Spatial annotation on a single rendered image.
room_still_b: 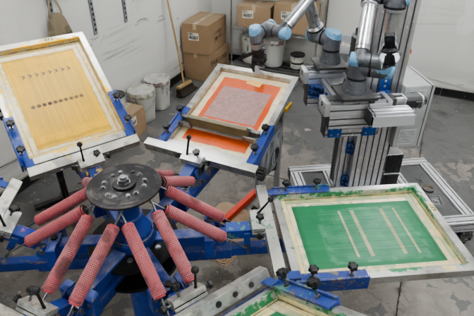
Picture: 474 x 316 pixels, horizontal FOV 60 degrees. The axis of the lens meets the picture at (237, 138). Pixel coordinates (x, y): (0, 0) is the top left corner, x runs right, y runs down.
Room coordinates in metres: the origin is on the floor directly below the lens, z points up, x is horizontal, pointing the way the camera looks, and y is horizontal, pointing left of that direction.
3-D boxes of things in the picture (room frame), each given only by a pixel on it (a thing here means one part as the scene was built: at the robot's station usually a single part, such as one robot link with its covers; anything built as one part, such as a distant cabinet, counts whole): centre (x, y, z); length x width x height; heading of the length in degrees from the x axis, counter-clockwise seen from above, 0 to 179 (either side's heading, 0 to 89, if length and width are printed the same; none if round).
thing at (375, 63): (2.03, -0.75, 1.56); 0.11 x 0.08 x 0.11; 72
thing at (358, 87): (2.32, -0.72, 1.31); 0.15 x 0.15 x 0.10
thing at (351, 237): (1.41, -0.45, 1.05); 1.08 x 0.61 x 0.23; 95
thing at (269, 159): (2.25, -0.17, 0.79); 0.46 x 0.09 x 0.33; 155
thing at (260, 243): (1.38, -0.16, 0.90); 1.24 x 0.06 x 0.06; 95
